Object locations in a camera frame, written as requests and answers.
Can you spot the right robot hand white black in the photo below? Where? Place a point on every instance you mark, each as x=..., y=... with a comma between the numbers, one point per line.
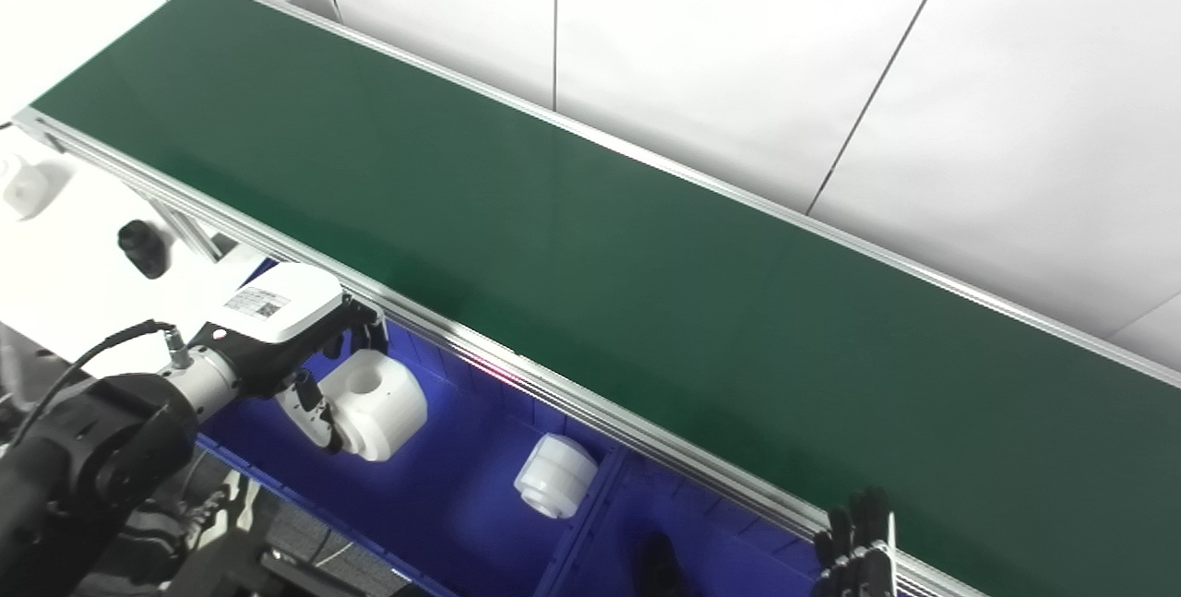
x=853, y=551

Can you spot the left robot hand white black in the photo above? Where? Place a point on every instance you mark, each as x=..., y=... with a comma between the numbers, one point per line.
x=277, y=311

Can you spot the large white cylindrical part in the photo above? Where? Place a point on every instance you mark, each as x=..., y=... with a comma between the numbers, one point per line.
x=387, y=412

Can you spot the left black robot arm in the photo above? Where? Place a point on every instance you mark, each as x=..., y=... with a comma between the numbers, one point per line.
x=83, y=459

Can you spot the blue plastic bin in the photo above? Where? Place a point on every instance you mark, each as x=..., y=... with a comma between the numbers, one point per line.
x=738, y=560
x=461, y=477

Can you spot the aluminium conveyor leg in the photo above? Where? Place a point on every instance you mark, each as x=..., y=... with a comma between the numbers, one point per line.
x=189, y=232

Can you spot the black knob part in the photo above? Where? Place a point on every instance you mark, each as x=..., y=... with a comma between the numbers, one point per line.
x=143, y=248

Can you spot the white stepped part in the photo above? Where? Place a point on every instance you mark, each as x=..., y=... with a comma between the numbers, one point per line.
x=23, y=191

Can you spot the green conveyor belt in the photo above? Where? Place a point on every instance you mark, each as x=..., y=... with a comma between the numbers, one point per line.
x=646, y=256
x=554, y=394

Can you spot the small white cylindrical part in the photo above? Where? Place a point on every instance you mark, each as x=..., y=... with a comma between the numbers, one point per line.
x=554, y=477

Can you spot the black and white shoe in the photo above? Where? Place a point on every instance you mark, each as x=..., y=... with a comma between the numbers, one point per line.
x=198, y=509

